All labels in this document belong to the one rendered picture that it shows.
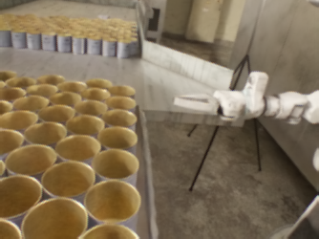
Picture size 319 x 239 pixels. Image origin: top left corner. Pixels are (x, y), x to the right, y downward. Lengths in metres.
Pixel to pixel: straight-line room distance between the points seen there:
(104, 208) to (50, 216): 0.08
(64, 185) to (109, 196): 0.08
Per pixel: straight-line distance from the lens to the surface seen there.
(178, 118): 0.80
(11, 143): 0.47
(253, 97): 0.69
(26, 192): 0.38
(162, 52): 1.17
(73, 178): 0.39
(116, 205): 0.37
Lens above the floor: 1.44
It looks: 28 degrees down
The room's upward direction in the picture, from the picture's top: 9 degrees clockwise
